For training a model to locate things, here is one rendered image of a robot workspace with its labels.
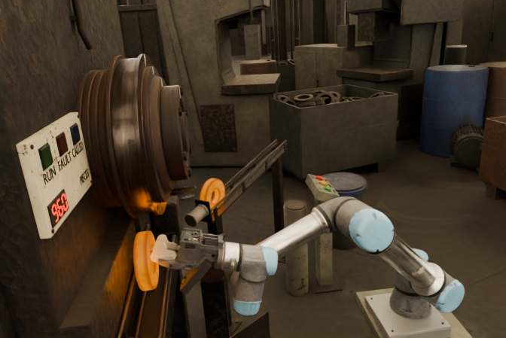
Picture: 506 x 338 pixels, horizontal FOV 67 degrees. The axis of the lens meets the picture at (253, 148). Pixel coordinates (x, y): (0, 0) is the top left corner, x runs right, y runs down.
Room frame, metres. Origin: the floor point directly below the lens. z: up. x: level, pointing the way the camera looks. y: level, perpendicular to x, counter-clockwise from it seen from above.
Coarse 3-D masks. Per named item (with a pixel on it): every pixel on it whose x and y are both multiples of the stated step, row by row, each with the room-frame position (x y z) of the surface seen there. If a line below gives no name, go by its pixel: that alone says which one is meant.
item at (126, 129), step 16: (128, 64) 1.03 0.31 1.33; (144, 64) 1.08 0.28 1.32; (112, 80) 0.96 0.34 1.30; (128, 80) 0.96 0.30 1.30; (112, 96) 0.92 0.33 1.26; (128, 96) 0.92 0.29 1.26; (112, 112) 0.90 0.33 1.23; (128, 112) 0.90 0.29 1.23; (112, 128) 0.88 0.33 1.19; (128, 128) 0.88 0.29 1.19; (128, 144) 0.88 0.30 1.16; (128, 160) 0.87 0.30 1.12; (144, 160) 0.88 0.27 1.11; (128, 176) 0.87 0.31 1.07; (144, 176) 0.87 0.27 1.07; (128, 192) 0.89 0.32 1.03; (144, 192) 0.89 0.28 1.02; (144, 208) 0.94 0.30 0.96; (160, 208) 1.01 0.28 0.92
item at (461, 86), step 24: (432, 72) 3.85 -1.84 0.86; (456, 72) 3.67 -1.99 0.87; (480, 72) 3.65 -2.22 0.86; (432, 96) 3.82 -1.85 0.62; (456, 96) 3.66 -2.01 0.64; (480, 96) 3.67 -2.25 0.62; (432, 120) 3.80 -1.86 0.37; (456, 120) 3.65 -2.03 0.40; (480, 120) 3.70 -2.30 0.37; (432, 144) 3.78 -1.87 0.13
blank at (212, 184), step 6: (210, 180) 1.54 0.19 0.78; (216, 180) 1.55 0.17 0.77; (204, 186) 1.51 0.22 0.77; (210, 186) 1.51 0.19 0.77; (216, 186) 1.55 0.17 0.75; (222, 186) 1.59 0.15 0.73; (204, 192) 1.49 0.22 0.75; (210, 192) 1.51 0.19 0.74; (216, 192) 1.58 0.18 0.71; (222, 192) 1.58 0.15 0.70; (204, 198) 1.48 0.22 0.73; (210, 198) 1.50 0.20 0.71; (216, 198) 1.57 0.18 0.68; (210, 204) 1.50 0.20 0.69
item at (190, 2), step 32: (160, 0) 3.85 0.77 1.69; (192, 0) 3.80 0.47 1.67; (224, 0) 3.75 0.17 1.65; (256, 0) 3.71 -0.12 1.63; (192, 32) 3.80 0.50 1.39; (224, 32) 4.10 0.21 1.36; (256, 32) 3.50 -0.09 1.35; (192, 64) 3.81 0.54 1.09; (224, 64) 3.98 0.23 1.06; (192, 96) 3.79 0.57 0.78; (224, 96) 3.76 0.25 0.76; (256, 96) 3.71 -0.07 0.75; (192, 128) 3.82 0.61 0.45; (224, 128) 3.75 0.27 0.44; (256, 128) 3.72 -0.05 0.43; (192, 160) 3.83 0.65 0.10; (224, 160) 3.77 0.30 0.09
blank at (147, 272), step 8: (144, 232) 0.91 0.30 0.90; (136, 240) 0.87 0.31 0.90; (144, 240) 0.87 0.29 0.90; (152, 240) 0.93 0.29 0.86; (136, 248) 0.85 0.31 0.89; (144, 248) 0.85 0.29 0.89; (136, 256) 0.84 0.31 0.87; (144, 256) 0.84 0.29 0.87; (136, 264) 0.82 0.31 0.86; (144, 264) 0.82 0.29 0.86; (152, 264) 0.91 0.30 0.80; (136, 272) 0.82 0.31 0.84; (144, 272) 0.82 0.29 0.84; (152, 272) 0.86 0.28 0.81; (136, 280) 0.82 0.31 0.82; (144, 280) 0.82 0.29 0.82; (152, 280) 0.84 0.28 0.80; (144, 288) 0.83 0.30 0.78; (152, 288) 0.84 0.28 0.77
